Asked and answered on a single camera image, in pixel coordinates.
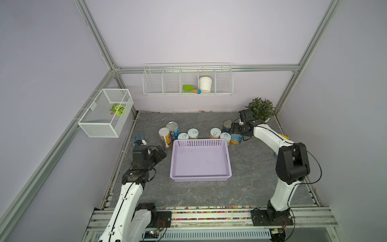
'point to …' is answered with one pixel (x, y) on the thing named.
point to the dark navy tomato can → (227, 126)
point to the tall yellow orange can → (166, 131)
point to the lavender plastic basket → (200, 160)
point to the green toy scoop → (188, 88)
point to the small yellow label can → (227, 135)
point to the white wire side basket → (106, 115)
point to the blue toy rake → (136, 144)
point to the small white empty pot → (205, 84)
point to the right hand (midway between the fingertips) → (236, 128)
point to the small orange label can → (215, 133)
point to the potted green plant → (261, 110)
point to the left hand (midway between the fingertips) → (160, 152)
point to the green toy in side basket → (120, 110)
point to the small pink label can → (183, 136)
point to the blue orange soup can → (236, 138)
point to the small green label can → (193, 133)
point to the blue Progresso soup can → (173, 127)
